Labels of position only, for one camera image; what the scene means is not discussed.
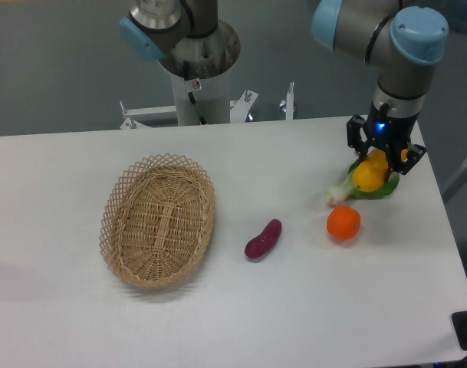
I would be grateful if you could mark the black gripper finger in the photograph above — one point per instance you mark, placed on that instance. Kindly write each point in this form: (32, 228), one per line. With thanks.
(355, 126)
(401, 161)

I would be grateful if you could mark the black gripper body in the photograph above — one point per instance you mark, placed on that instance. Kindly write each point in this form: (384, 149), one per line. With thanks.
(394, 131)

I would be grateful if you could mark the yellow mango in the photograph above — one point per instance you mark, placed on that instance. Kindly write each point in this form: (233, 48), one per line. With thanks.
(370, 174)

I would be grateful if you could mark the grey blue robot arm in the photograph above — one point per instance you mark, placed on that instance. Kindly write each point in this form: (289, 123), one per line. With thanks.
(403, 41)

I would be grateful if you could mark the green bok choy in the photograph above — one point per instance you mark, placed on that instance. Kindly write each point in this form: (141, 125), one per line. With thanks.
(345, 190)

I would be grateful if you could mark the orange fruit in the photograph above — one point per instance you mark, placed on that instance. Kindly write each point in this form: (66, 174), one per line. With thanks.
(343, 223)

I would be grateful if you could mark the purple sweet potato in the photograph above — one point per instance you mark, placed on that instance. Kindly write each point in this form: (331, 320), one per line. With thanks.
(261, 244)

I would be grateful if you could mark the woven wicker basket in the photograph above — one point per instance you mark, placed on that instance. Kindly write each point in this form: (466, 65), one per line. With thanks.
(158, 221)

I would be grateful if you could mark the white frame at right edge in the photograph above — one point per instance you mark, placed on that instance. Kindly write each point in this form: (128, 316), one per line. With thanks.
(455, 182)

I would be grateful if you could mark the white metal base frame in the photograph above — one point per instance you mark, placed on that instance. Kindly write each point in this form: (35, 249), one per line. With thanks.
(239, 111)

